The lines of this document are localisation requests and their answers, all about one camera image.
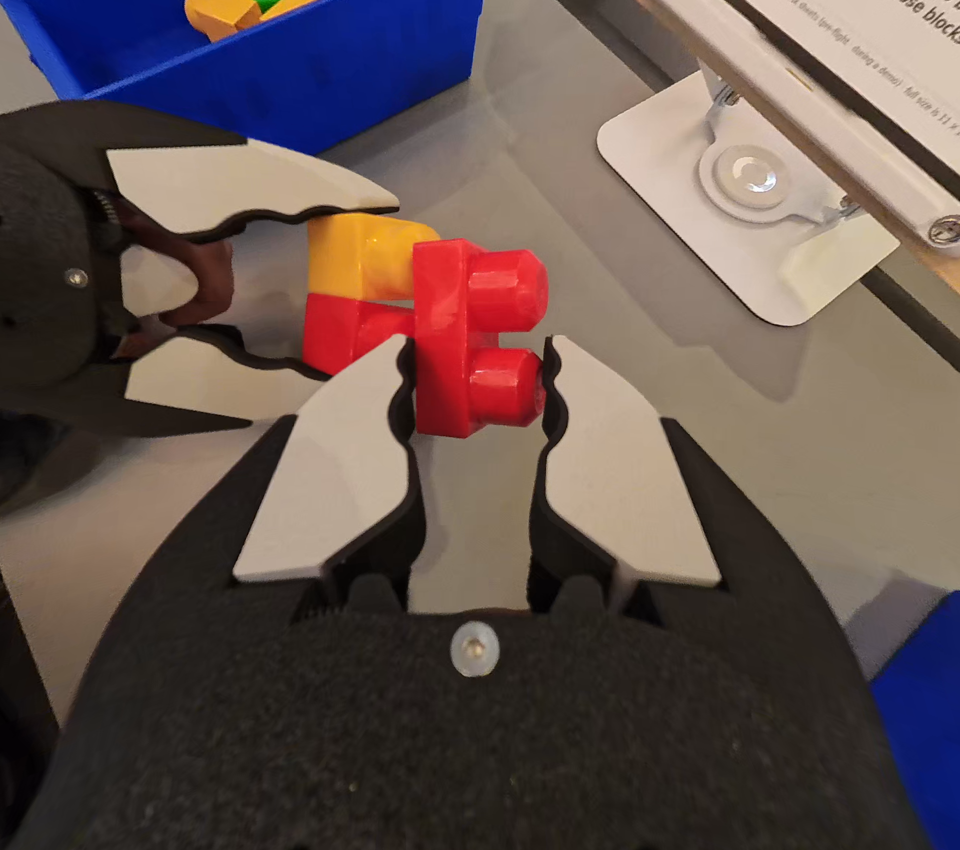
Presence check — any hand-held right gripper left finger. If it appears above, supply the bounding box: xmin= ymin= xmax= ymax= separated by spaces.
xmin=232 ymin=334 xmax=429 ymax=585

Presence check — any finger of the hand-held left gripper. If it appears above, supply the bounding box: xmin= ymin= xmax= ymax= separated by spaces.
xmin=105 ymin=140 xmax=401 ymax=244
xmin=123 ymin=324 xmax=335 ymax=421

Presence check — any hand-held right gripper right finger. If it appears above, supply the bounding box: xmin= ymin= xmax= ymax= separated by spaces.
xmin=527 ymin=334 xmax=723 ymax=587

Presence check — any blue plastic bin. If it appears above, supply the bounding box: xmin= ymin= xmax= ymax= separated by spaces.
xmin=0 ymin=0 xmax=501 ymax=155
xmin=870 ymin=591 xmax=960 ymax=850

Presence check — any orange one-stud block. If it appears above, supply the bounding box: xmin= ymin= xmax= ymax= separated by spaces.
xmin=306 ymin=213 xmax=442 ymax=304

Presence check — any red one-stud block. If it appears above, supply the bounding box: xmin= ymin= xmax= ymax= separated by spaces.
xmin=302 ymin=293 xmax=417 ymax=377

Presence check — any red two-stud block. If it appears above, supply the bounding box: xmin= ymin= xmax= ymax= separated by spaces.
xmin=411 ymin=239 xmax=550 ymax=439

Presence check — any grey desk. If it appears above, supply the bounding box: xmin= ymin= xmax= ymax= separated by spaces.
xmin=0 ymin=0 xmax=960 ymax=724

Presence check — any person's left hand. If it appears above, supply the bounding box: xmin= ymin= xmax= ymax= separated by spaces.
xmin=116 ymin=199 xmax=236 ymax=330

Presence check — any person's dark clothing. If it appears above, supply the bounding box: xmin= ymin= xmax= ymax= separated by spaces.
xmin=0 ymin=569 xmax=61 ymax=850

